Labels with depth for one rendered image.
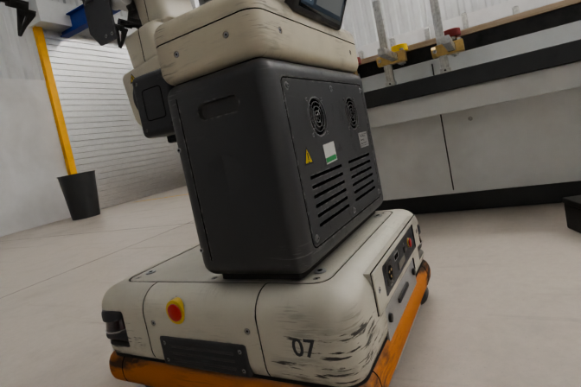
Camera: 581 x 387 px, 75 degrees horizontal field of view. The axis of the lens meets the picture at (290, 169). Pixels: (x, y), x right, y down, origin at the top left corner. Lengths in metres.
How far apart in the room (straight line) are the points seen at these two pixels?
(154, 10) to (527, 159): 1.73
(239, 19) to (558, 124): 1.71
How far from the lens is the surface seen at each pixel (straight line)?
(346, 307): 0.66
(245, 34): 0.68
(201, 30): 0.74
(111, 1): 1.17
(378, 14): 2.00
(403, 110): 1.95
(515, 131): 2.12
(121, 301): 0.99
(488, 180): 2.15
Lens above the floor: 0.53
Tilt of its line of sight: 4 degrees down
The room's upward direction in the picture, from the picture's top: 11 degrees counter-clockwise
